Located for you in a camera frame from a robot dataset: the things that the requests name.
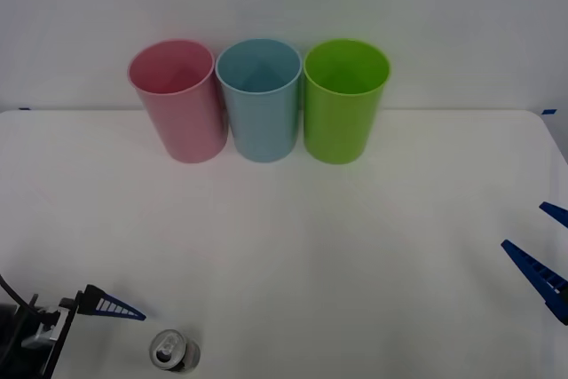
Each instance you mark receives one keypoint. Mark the pale blue plastic bin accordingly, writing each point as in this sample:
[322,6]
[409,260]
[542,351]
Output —
[264,130]

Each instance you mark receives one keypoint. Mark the pink plastic bin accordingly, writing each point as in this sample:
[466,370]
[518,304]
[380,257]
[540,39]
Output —
[186,126]

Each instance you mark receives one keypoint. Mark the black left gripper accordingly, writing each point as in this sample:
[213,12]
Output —
[53,352]

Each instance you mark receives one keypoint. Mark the silver and black left arm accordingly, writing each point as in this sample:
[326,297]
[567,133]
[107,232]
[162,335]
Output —
[8,334]

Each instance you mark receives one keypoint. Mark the green plastic bin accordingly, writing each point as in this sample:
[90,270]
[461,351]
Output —
[339,130]

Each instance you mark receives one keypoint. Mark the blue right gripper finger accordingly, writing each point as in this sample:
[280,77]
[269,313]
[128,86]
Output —
[557,212]
[539,277]

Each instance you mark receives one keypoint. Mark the black drink can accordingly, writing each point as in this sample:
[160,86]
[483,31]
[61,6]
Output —
[175,352]

